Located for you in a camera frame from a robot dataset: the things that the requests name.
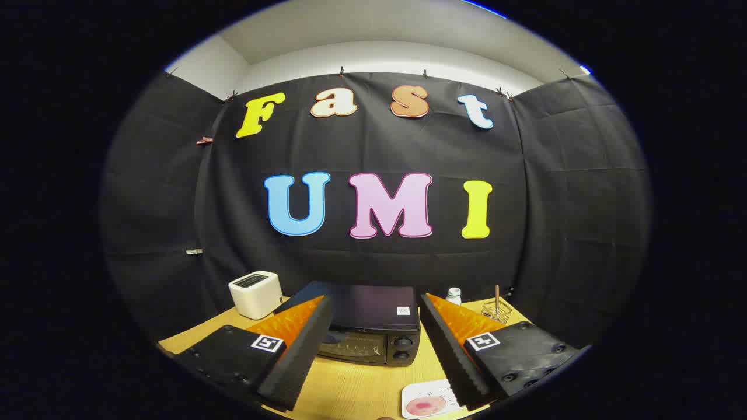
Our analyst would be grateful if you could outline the pink ham slice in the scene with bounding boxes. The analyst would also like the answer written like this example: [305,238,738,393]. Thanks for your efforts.
[406,395,447,417]

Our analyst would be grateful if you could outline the white square plate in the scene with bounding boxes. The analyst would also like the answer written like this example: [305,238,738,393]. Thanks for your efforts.
[401,378,467,420]

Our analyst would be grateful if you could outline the black toaster oven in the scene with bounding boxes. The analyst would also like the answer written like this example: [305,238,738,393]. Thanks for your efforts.
[274,281,422,367]

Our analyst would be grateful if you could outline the small wire basket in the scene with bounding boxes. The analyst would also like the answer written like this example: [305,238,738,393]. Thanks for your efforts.
[481,299,512,325]

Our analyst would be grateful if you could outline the white toaster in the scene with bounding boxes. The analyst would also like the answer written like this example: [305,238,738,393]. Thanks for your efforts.
[228,271,284,320]

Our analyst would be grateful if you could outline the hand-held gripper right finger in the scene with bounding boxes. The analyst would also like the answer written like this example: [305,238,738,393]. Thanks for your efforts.
[419,293,580,411]

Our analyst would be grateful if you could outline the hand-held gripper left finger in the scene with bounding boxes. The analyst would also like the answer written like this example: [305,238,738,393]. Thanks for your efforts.
[173,295,334,412]

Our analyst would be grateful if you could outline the black backdrop cloth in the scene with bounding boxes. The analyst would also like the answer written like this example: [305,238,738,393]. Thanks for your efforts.
[100,71,651,351]

